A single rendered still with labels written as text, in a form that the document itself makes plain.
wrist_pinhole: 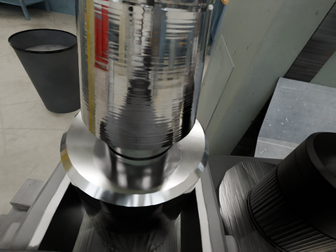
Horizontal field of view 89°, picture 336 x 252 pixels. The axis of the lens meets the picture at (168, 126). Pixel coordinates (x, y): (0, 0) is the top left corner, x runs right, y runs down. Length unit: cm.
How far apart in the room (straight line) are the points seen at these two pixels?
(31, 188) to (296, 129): 58
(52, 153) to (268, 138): 151
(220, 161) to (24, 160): 161
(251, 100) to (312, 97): 13
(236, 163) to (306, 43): 34
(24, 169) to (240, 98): 152
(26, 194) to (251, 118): 53
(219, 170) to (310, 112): 40
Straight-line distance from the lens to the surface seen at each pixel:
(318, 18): 46
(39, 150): 172
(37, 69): 172
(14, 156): 176
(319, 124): 56
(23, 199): 39
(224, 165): 17
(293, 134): 53
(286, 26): 44
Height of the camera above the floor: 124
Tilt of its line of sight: 44 degrees down
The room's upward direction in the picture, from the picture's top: 12 degrees clockwise
